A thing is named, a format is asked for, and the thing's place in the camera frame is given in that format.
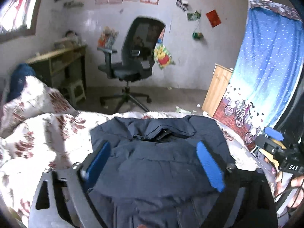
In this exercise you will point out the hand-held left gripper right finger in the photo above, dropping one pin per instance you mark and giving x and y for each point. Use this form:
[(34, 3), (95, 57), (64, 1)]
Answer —
[(210, 168)]

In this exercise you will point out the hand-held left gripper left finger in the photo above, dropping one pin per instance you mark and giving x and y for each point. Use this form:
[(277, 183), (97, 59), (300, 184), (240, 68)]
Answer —
[(101, 158)]

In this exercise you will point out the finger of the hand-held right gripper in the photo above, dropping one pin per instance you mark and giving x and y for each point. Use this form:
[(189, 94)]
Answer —
[(274, 133)]

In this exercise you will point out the navy padded jacket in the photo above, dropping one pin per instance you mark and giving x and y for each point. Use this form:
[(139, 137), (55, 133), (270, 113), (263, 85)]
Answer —
[(154, 171)]

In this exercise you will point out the white red floral blanket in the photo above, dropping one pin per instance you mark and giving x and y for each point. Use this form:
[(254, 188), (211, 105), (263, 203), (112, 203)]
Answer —
[(47, 135)]

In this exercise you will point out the paper scraps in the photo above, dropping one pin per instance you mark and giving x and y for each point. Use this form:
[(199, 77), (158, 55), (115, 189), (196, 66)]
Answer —
[(182, 110)]

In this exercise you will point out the blue printed curtain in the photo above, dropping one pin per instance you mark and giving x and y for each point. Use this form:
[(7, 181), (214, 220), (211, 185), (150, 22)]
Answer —
[(266, 64)]

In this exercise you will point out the pale plastic stool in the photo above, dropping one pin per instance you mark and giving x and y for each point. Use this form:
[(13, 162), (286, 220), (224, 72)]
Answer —
[(76, 91)]

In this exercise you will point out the light wooden cabinet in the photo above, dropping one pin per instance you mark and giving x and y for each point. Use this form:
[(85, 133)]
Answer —
[(217, 90)]

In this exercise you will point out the black office chair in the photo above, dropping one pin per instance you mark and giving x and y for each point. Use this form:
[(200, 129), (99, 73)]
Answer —
[(128, 72)]

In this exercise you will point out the wooden desk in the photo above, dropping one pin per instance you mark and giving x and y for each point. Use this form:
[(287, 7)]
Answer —
[(57, 58)]

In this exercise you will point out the dark blue cloth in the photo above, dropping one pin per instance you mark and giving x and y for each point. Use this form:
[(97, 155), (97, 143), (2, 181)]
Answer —
[(20, 78)]

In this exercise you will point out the yellow bear poster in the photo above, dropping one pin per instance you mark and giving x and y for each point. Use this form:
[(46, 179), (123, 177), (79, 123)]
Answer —
[(163, 57)]

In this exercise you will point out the cartoon figure poster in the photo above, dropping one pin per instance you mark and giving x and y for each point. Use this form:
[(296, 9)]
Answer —
[(106, 38)]

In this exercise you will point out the small clutter pile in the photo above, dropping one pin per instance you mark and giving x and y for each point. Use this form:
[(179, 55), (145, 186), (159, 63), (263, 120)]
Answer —
[(67, 40)]

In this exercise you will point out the green hanging pouch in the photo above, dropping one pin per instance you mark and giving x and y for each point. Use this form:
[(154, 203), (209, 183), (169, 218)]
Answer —
[(197, 35)]

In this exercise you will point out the red paper sheet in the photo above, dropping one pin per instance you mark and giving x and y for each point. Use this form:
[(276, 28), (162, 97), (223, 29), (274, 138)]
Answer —
[(213, 18)]

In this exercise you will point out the window with red curtain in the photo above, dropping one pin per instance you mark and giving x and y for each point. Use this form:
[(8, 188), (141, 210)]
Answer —
[(16, 7)]

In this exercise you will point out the green wall photo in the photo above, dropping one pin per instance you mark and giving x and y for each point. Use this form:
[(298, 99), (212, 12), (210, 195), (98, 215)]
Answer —
[(194, 16)]

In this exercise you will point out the small wall shelf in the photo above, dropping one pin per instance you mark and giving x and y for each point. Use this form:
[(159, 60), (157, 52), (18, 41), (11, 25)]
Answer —
[(73, 4)]

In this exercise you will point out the black white wall photo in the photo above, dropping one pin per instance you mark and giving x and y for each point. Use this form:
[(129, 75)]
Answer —
[(182, 4)]

